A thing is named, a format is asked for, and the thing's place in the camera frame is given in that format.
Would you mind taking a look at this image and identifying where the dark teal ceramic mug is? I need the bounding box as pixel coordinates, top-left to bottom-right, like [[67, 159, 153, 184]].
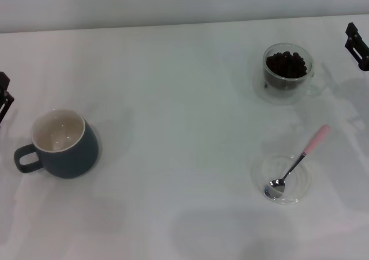
[[13, 108, 102, 179]]

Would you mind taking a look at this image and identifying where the pink handled metal spoon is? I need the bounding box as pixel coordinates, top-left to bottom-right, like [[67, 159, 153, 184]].
[[263, 124, 332, 199]]

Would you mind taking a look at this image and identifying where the clear glass cup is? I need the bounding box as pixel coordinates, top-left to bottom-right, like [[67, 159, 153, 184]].
[[262, 43, 321, 97]]

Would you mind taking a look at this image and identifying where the dark coffee beans pile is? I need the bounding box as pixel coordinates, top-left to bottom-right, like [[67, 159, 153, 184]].
[[265, 51, 308, 91]]

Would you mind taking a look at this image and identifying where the clear glass saucer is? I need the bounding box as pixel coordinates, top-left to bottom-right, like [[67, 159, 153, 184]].
[[250, 153, 314, 206], [253, 66, 325, 105]]

